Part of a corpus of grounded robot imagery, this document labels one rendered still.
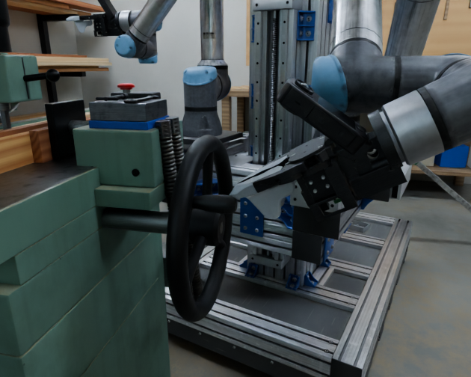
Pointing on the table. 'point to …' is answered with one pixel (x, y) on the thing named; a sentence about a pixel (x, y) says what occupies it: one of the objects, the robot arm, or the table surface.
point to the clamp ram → (64, 124)
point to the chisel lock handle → (43, 76)
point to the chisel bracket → (10, 80)
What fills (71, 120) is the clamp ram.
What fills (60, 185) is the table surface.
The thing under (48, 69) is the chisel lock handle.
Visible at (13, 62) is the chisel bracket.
